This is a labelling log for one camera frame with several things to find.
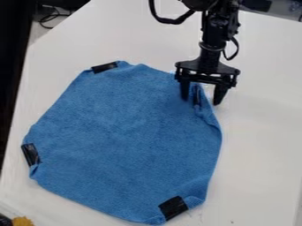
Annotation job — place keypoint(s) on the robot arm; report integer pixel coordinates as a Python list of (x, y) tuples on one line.
[(214, 20)]

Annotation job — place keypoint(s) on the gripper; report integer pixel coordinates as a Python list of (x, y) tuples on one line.
[(207, 71)]

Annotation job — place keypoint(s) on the blue cloth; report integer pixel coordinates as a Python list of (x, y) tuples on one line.
[(122, 141)]

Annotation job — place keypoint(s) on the yellow toy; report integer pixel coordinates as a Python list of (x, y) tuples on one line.
[(22, 221)]

